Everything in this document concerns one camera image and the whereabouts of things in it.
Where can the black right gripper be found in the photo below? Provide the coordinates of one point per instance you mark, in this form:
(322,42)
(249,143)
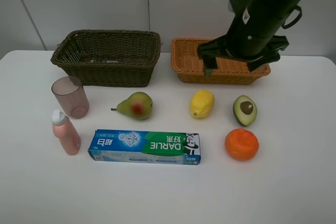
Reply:
(243,42)

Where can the halved avocado with pit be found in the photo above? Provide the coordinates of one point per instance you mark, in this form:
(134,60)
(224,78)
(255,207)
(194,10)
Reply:
(245,110)

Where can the yellow lemon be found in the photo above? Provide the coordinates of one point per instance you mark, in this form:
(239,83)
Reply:
(201,104)

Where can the orange mandarin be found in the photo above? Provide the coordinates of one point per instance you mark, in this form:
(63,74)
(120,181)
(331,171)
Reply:
(241,144)

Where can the green red pear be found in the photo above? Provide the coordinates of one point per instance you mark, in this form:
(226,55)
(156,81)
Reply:
(138,106)

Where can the black rectangular bottle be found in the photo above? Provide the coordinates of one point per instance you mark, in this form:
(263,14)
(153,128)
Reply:
(103,61)

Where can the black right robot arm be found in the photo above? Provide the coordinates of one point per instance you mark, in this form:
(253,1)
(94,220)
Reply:
(271,14)

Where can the orange wicker basket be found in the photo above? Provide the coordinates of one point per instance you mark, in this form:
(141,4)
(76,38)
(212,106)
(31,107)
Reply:
(189,68)

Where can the blue Darlie toothpaste box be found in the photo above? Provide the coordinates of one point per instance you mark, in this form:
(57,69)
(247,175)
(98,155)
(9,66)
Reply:
(145,147)

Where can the dark brown wicker basket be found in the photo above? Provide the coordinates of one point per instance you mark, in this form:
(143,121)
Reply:
(137,51)

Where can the translucent pink plastic cup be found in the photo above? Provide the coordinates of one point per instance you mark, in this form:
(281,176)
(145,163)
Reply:
(71,96)

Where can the pink bottle white cap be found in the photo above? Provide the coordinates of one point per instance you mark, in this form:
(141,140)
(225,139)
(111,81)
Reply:
(64,130)

